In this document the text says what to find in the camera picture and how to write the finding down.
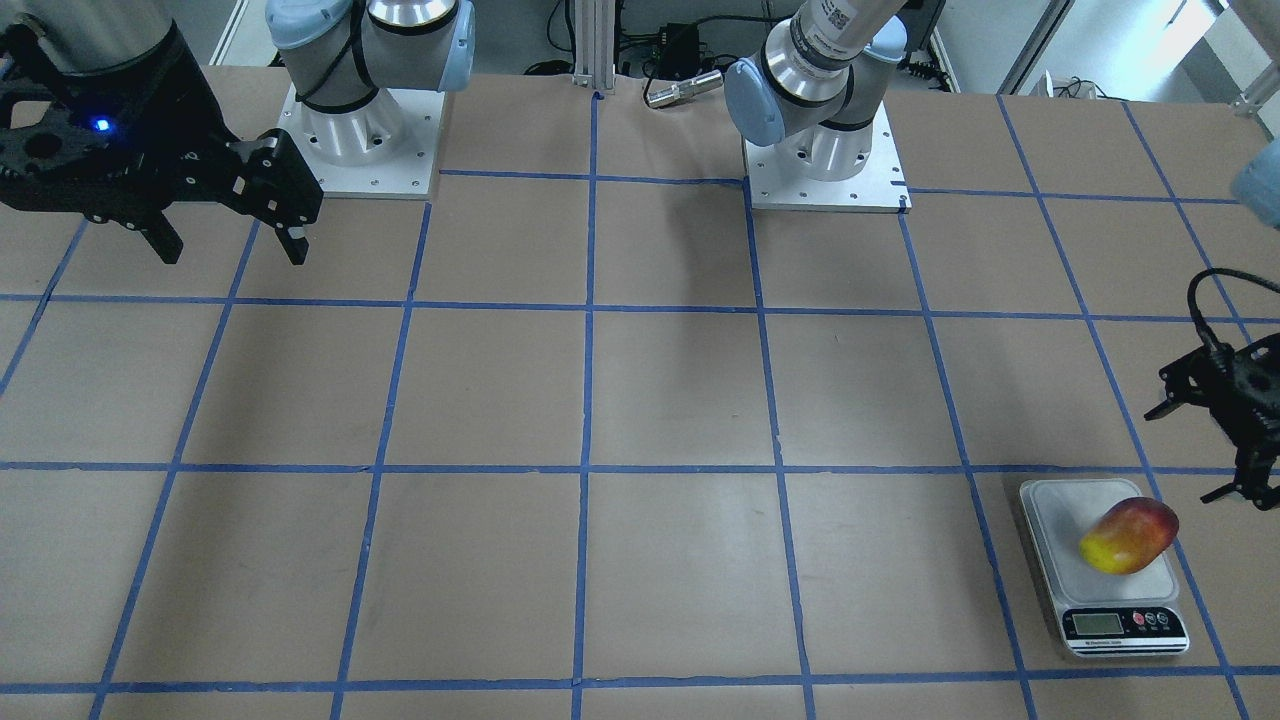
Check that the red yellow mango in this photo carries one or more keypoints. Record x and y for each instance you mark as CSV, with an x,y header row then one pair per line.
x,y
1130,536

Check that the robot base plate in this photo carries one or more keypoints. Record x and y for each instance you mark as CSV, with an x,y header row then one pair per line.
x,y
420,150
828,169

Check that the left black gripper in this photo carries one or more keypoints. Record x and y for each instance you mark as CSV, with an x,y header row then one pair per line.
x,y
1262,418

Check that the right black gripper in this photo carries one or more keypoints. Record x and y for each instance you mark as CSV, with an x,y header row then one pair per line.
x,y
182,118

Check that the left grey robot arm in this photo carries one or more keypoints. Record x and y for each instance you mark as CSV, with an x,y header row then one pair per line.
x,y
803,78

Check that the aluminium frame post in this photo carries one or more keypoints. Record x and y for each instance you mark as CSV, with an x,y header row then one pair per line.
x,y
594,44

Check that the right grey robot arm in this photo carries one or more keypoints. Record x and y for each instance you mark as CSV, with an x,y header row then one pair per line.
x,y
339,53

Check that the silver digital kitchen scale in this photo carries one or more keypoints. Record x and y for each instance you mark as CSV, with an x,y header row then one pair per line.
x,y
1099,616

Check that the silver metal cylinder connector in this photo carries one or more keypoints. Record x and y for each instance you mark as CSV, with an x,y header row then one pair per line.
x,y
684,90

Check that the black power adapter box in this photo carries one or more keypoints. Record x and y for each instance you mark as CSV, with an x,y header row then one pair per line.
x,y
677,51

